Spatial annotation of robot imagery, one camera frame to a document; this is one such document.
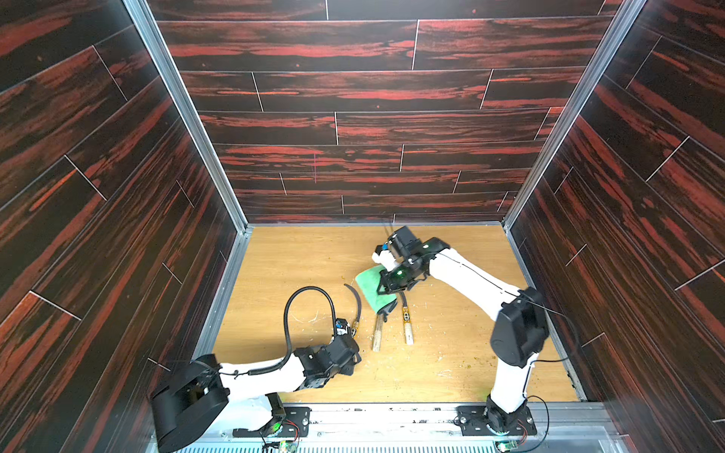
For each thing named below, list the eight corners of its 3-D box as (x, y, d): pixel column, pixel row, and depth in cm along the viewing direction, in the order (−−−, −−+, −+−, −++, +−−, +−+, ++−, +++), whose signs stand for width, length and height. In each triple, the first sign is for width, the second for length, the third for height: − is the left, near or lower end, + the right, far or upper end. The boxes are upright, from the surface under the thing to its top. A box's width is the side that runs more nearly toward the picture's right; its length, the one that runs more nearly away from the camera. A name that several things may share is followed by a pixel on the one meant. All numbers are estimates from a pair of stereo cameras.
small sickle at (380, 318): (370, 350, 88) (370, 336, 80) (376, 326, 93) (377, 311, 85) (379, 352, 87) (381, 339, 79) (384, 328, 92) (387, 314, 84)
